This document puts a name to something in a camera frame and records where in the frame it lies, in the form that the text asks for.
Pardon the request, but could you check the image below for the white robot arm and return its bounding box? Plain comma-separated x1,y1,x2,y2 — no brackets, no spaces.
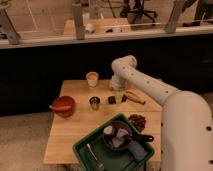
110,55,213,171

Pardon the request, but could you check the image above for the brown pinecone object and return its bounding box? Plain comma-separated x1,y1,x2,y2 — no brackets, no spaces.
128,114,146,132

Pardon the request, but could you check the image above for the orange carrot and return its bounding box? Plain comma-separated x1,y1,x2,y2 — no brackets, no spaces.
49,105,71,112

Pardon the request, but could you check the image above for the crumpled white item in pan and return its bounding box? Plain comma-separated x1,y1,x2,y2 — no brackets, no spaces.
103,125,129,148

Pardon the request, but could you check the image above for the dark frying pan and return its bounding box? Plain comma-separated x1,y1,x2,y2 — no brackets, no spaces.
103,121,154,151

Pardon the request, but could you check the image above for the small metal cup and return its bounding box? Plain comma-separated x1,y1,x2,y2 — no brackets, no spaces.
89,96,100,110

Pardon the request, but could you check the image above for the blue grey cloth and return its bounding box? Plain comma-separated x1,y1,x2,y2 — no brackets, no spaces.
127,141,147,161

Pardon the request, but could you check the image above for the green plastic tray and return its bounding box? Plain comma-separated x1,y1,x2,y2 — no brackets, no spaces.
73,114,154,171

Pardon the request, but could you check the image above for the metal fork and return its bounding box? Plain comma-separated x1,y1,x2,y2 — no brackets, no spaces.
86,144,105,171

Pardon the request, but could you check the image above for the black office chair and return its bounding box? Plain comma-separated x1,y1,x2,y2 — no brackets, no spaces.
120,0,158,25

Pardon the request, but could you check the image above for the wooden background table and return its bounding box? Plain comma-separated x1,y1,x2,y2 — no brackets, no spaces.
63,18,131,36

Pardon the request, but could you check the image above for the orange filled cup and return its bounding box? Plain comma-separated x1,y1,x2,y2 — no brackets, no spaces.
86,72,99,87

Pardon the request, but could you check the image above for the red bowl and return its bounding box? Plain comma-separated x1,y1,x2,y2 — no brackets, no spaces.
51,96,75,118

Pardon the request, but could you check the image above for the yellow banana toy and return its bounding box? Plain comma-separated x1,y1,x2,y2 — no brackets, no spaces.
124,91,145,105

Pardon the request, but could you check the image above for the black eraser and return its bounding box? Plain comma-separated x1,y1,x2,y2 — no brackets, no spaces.
107,95,128,105

